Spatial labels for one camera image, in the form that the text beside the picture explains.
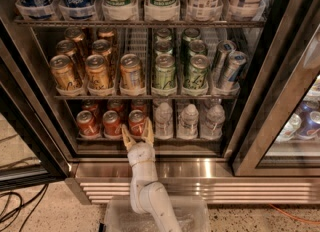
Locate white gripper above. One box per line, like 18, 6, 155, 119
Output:
121, 117, 155, 166

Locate red coke can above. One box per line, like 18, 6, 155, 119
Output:
131, 99, 148, 114
107, 99, 125, 120
128, 110, 146, 136
76, 110, 100, 136
102, 110, 122, 137
81, 99, 101, 119

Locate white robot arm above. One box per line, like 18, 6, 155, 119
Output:
122, 118, 182, 232

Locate orange LaCroix can front right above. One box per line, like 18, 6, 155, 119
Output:
120, 54, 144, 90

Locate orange lacroix can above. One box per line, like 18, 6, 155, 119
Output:
49, 55, 82, 91
56, 39, 85, 78
85, 54, 110, 90
92, 39, 115, 77
120, 54, 144, 90

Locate green LaCroix can front left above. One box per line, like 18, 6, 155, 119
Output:
154, 54, 176, 90

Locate green lacroix can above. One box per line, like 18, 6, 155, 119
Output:
187, 40, 208, 59
183, 54, 210, 90
154, 41, 173, 56
154, 54, 176, 90

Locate orange LaCroix can front middle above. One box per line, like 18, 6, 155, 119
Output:
85, 54, 110, 90

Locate orange LaCroix can front left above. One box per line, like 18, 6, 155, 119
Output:
49, 55, 82, 91

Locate green LaCroix can front right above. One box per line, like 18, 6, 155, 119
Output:
183, 54, 210, 90

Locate stainless steel fridge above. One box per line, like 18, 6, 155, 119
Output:
0, 0, 320, 204

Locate silver blue slim can rear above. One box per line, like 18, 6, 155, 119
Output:
212, 40, 236, 83

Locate silver blue slim can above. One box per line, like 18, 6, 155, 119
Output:
212, 40, 236, 83
218, 51, 247, 91

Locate silver blue slim can front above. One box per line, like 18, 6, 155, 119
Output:
218, 51, 247, 91

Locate silver can behind glass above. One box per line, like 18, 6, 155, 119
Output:
276, 114, 302, 142

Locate blue can behind glass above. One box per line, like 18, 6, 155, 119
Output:
297, 101, 320, 140

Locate clear water bottle left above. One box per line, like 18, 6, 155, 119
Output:
154, 102, 173, 139

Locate clear water bottle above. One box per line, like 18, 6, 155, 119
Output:
177, 104, 199, 140
154, 102, 173, 139
201, 104, 225, 140

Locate clear water bottle middle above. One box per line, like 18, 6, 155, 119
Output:
177, 104, 199, 140

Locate clear water bottle right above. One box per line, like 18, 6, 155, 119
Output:
201, 104, 225, 140

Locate clear plastic bin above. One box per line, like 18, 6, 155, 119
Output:
104, 196, 211, 232

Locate black floor cables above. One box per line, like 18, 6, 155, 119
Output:
0, 183, 50, 232

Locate orange floor cable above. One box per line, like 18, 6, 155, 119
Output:
268, 203, 320, 226

